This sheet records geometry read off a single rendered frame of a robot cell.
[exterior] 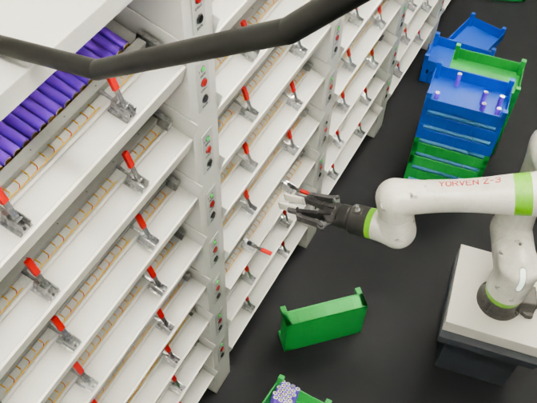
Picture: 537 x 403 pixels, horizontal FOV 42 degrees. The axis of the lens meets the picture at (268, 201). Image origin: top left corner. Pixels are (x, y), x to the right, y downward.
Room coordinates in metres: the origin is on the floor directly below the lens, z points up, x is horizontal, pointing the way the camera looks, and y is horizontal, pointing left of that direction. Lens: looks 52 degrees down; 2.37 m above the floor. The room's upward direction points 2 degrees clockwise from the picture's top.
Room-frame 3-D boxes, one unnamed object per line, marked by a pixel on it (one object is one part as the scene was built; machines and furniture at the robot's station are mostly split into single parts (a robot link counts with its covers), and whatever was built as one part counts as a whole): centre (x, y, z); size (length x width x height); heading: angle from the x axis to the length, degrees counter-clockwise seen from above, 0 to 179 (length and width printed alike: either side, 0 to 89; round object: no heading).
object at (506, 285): (1.19, -0.78, 0.49); 0.16 x 0.13 x 0.19; 176
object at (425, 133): (1.98, -0.75, 0.36); 0.30 x 0.20 x 0.08; 72
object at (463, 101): (1.98, -0.75, 0.52); 0.30 x 0.20 x 0.08; 72
